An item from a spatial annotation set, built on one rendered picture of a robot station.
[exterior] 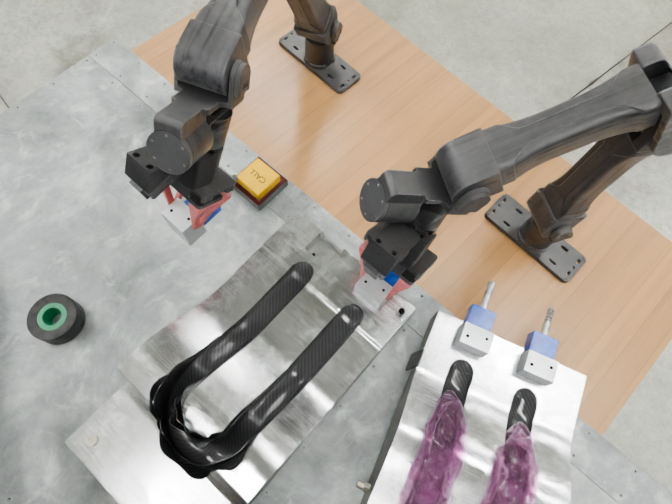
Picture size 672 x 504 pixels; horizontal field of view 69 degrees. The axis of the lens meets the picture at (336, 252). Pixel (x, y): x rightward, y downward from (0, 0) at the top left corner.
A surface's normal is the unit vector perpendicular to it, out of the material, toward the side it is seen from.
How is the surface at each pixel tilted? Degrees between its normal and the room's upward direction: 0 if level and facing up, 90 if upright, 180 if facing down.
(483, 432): 29
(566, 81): 0
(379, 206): 65
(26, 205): 0
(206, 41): 7
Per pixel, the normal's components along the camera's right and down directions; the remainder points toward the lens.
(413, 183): 0.46, -0.44
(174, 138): -0.29, 0.59
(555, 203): -0.96, 0.18
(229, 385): 0.34, -0.65
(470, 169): -0.37, -0.26
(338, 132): 0.06, -0.39
